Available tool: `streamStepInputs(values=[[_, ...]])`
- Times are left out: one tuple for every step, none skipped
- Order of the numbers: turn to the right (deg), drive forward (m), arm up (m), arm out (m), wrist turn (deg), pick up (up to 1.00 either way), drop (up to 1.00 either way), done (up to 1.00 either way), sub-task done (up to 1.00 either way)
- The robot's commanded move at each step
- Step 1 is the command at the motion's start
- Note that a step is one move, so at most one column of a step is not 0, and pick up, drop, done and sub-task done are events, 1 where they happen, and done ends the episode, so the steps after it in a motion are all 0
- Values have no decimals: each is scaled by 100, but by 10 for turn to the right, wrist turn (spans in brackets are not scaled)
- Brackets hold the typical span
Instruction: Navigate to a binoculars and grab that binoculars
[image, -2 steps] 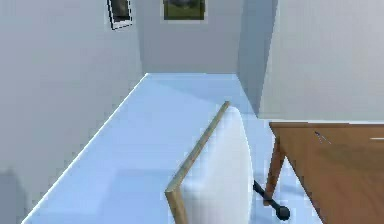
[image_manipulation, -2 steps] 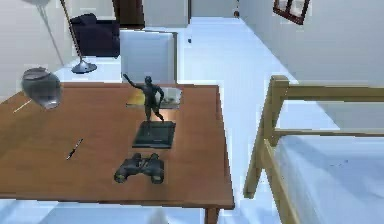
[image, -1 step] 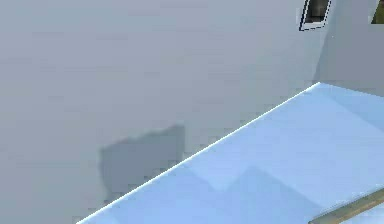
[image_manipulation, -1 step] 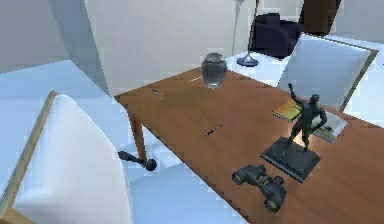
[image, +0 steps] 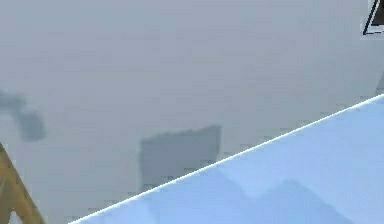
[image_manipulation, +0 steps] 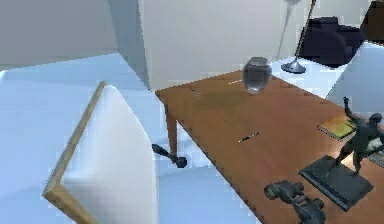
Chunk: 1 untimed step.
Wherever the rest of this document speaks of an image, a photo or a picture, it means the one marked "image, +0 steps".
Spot tan wooden furniture frame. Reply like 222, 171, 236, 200
0, 142, 47, 224

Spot black framed wall picture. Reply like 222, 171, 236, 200
362, 0, 384, 36

